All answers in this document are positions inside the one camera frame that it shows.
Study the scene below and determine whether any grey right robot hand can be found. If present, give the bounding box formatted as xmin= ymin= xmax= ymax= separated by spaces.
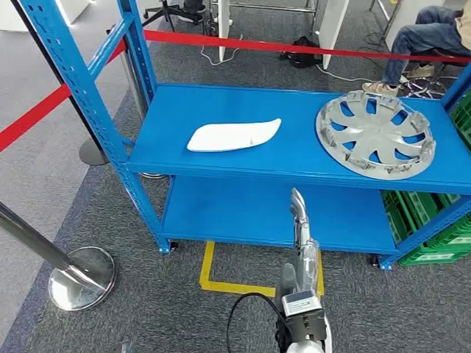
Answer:
xmin=278 ymin=188 xmax=321 ymax=296

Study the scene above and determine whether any silver wheel hub cap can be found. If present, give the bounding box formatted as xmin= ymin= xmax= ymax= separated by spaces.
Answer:
xmin=315 ymin=90 xmax=437 ymax=181

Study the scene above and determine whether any white curved plastic part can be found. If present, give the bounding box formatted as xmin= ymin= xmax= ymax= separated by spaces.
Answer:
xmin=186 ymin=118 xmax=283 ymax=153

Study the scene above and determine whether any blue metal shelf rack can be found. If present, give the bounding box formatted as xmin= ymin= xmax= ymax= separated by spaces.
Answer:
xmin=16 ymin=0 xmax=471 ymax=271

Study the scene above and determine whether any green plastic crate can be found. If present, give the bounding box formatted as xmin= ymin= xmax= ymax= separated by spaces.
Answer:
xmin=449 ymin=90 xmax=471 ymax=157
xmin=380 ymin=190 xmax=471 ymax=267

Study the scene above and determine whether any black bag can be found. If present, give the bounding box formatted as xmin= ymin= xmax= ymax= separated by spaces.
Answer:
xmin=280 ymin=35 xmax=324 ymax=69

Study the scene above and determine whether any chrome chair base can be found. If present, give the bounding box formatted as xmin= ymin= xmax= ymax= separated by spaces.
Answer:
xmin=399 ymin=75 xmax=449 ymax=101

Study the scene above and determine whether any white desk panel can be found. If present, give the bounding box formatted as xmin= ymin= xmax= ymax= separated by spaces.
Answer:
xmin=217 ymin=0 xmax=231 ymax=63
xmin=318 ymin=0 xmax=350 ymax=70
xmin=384 ymin=0 xmax=435 ymax=50

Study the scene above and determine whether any person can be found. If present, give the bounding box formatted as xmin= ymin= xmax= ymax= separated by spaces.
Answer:
xmin=362 ymin=0 xmax=471 ymax=97

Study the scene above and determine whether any black office chair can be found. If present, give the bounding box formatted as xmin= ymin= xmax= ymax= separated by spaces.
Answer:
xmin=141 ymin=0 xmax=207 ymax=33

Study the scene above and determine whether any white display plinth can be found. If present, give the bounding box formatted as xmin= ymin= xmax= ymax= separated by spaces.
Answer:
xmin=0 ymin=0 xmax=91 ymax=33

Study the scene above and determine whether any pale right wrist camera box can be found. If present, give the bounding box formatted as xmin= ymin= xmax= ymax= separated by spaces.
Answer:
xmin=281 ymin=290 xmax=328 ymax=342

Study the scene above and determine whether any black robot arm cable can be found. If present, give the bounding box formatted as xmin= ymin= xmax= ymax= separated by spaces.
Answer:
xmin=226 ymin=292 xmax=291 ymax=353

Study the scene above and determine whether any white floor cable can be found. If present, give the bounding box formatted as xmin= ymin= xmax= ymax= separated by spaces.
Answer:
xmin=316 ymin=63 xmax=374 ymax=84
xmin=199 ymin=32 xmax=244 ymax=67

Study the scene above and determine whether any steel desk frame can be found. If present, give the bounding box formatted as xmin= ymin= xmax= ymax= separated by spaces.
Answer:
xmin=229 ymin=0 xmax=318 ymax=16

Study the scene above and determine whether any chrome stanchion post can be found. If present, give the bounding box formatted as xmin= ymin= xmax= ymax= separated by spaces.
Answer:
xmin=119 ymin=46 xmax=168 ymax=180
xmin=0 ymin=201 xmax=117 ymax=313

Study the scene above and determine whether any black stanchion post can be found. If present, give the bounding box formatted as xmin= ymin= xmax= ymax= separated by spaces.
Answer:
xmin=10 ymin=0 xmax=111 ymax=167

